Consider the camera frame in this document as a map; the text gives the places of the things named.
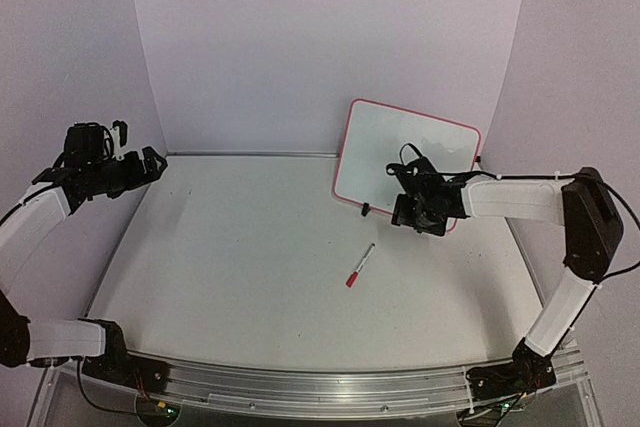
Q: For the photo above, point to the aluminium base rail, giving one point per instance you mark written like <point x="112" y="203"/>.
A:
<point x="353" y="395"/>

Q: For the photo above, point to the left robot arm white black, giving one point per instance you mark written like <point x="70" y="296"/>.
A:
<point x="98" y="345"/>

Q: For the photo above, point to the red marker cap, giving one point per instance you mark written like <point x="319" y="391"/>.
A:
<point x="352" y="279"/>

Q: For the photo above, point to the black left whiteboard stand foot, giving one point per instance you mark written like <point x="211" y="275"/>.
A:
<point x="365" y="209"/>

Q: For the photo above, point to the whiteboard marker silver body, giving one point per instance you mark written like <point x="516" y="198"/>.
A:
<point x="366" y="256"/>

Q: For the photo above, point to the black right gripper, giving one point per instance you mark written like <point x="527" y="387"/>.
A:
<point x="417" y="220"/>

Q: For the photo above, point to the pink framed whiteboard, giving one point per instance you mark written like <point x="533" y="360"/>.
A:
<point x="378" y="134"/>

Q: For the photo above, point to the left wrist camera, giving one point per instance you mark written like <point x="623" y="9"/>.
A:
<point x="119" y="135"/>

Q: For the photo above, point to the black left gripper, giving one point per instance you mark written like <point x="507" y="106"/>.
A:
<point x="136" y="175"/>

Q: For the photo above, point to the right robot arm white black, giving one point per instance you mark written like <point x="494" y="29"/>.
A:
<point x="580" y="203"/>

